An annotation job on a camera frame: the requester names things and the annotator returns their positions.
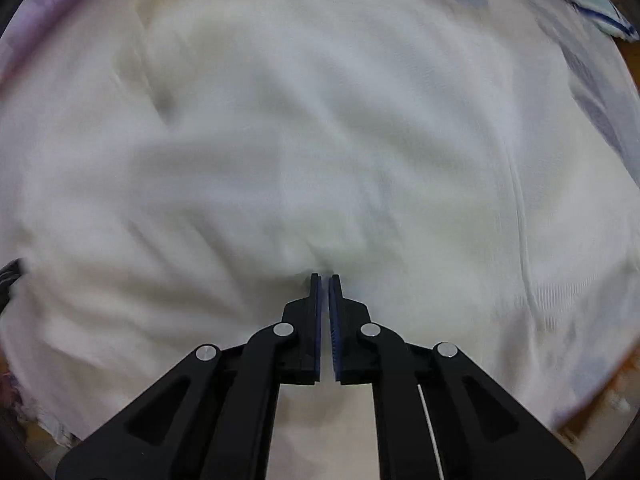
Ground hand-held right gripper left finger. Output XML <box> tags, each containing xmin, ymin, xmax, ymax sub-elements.
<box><xmin>55</xmin><ymin>273</ymin><xmax>323</xmax><ymax>480</ymax></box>

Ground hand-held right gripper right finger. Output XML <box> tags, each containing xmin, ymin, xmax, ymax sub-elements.
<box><xmin>328</xmin><ymin>274</ymin><xmax>586</xmax><ymax>480</ymax></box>

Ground large white garment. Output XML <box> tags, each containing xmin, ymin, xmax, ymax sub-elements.
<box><xmin>0</xmin><ymin>0</ymin><xmax>638</xmax><ymax>480</ymax></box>

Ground dark striped cloth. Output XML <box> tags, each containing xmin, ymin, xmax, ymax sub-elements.
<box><xmin>0</xmin><ymin>258</ymin><xmax>25</xmax><ymax>313</ymax></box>

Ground pale printed bed sheet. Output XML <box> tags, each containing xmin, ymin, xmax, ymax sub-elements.
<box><xmin>0</xmin><ymin>0</ymin><xmax>640</xmax><ymax>431</ymax></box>

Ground teal cloth with blue stripe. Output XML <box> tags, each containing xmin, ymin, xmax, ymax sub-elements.
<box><xmin>552</xmin><ymin>0</ymin><xmax>640</xmax><ymax>43</ymax></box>

